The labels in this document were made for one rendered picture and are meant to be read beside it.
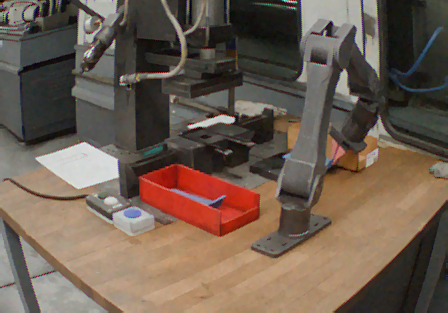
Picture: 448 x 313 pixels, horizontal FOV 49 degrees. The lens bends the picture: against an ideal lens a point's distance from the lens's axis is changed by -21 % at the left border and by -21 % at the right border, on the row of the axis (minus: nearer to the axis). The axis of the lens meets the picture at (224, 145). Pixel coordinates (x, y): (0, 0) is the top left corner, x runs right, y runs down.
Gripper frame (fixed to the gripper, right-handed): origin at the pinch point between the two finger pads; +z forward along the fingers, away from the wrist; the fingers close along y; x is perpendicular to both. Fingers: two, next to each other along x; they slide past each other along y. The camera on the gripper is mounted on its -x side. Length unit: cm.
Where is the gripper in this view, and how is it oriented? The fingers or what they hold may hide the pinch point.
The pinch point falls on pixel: (333, 160)
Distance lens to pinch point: 152.1
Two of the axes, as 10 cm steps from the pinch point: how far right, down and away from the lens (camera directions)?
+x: -6.6, 2.4, -7.2
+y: -6.5, -6.6, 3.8
